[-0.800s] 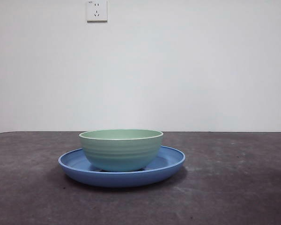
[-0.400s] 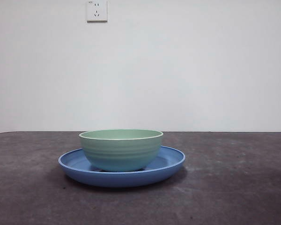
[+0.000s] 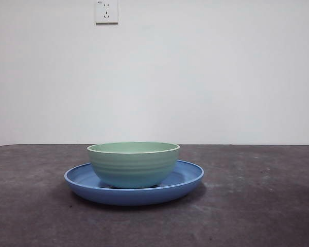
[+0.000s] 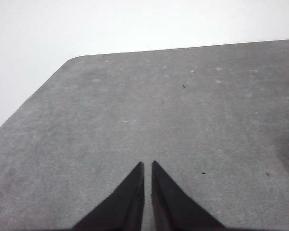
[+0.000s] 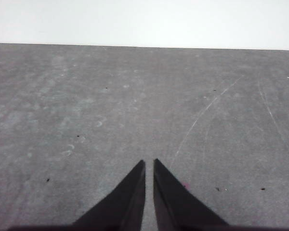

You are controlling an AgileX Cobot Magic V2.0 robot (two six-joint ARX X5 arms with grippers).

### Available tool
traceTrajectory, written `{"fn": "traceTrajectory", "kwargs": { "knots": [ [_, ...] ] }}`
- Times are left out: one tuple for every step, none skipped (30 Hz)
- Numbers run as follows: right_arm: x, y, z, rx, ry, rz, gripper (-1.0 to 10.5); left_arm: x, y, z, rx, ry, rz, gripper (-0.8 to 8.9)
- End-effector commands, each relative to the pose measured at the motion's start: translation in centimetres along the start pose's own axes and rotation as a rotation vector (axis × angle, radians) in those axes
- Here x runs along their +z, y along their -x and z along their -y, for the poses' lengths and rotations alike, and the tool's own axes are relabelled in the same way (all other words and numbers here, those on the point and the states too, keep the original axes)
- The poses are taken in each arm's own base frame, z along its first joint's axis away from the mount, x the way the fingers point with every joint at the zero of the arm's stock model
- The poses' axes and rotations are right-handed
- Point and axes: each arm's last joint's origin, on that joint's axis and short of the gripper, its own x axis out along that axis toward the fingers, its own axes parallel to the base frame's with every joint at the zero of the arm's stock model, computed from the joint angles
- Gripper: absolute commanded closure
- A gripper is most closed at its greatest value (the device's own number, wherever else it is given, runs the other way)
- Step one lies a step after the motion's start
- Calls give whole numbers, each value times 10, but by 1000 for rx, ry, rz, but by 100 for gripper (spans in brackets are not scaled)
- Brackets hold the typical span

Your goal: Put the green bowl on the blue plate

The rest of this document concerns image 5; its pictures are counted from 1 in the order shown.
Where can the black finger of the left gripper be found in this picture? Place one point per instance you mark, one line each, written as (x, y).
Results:
(175, 204)
(125, 204)

